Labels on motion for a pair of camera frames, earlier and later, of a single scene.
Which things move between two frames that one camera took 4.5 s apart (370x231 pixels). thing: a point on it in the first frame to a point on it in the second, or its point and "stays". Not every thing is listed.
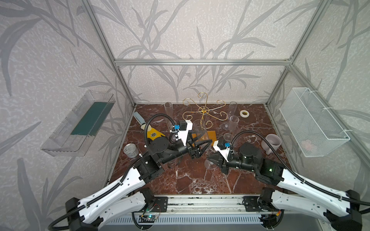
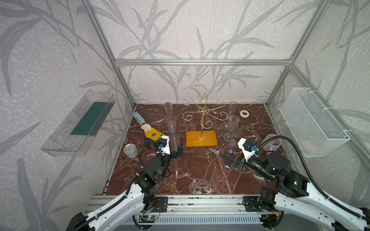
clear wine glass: x=199 y=127 to x=174 y=138
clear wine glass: x=233 y=122 stays
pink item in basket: x=306 y=144 stays
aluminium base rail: x=208 y=205 stays
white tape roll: x=244 y=116 stays
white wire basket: x=316 y=131 stays
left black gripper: x=193 y=145 to x=178 y=152
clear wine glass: x=232 y=108 stays
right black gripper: x=222 y=163 to x=233 y=164
